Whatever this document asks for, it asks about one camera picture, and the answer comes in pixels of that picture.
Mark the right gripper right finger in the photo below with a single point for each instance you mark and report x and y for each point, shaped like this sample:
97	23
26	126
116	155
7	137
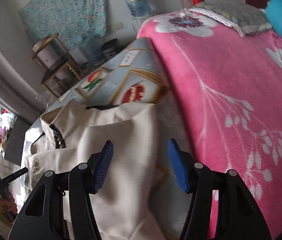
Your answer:
199	181

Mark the dark grey cabinet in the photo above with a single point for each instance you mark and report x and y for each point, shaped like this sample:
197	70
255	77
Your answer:
15	143

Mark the grey lace pillow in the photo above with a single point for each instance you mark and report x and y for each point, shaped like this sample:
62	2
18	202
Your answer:
245	19

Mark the cream beige coat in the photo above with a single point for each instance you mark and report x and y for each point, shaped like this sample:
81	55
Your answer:
72	133

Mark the white wall socket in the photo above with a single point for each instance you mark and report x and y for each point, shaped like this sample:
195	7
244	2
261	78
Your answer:
115	27

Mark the black rice cooker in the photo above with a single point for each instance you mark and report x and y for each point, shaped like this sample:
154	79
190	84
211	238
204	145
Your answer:
110	49

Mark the pink floral blanket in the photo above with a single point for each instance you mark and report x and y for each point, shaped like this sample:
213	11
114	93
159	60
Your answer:
230	91

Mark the teal floral hanging cloth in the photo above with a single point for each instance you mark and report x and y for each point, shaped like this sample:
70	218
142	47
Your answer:
74	20

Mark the wooden chair dark seat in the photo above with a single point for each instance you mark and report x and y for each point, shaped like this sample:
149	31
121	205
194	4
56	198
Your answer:
65	60

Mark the grey window curtain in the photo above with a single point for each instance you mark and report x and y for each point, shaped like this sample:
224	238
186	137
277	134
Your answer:
16	94

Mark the green white sleeve forearm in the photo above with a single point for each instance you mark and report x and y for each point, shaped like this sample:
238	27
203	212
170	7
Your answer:
5	224

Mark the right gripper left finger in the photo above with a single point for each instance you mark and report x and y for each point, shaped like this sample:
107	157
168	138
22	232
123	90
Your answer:
84	180

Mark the blue patterned tablecloth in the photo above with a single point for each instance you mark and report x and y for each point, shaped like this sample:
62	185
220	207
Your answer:
137	75

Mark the left hand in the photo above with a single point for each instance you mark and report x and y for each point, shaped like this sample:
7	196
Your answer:
8	206

